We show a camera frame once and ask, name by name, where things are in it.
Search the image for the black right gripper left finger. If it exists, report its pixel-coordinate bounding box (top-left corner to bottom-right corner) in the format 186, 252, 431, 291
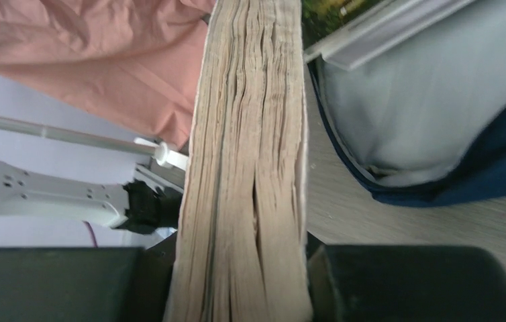
0, 235, 176, 321

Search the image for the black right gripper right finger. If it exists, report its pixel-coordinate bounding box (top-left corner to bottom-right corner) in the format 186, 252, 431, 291
307, 235, 506, 321

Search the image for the red cover book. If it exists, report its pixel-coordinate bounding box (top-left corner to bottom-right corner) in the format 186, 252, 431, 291
164, 1, 313, 321

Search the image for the navy blue student backpack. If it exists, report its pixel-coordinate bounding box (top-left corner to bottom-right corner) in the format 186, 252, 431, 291
307, 1, 506, 207

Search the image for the palm leaf white book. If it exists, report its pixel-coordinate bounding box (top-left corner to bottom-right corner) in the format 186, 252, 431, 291
303, 0, 469, 70

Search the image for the green jungle cover book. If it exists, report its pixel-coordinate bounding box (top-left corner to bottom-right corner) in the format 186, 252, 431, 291
301, 0, 382, 49

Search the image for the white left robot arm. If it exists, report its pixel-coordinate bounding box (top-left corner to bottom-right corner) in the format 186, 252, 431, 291
0, 161, 183, 235

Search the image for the pink cloth garment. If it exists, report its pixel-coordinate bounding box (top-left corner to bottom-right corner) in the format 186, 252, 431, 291
0, 1, 215, 148

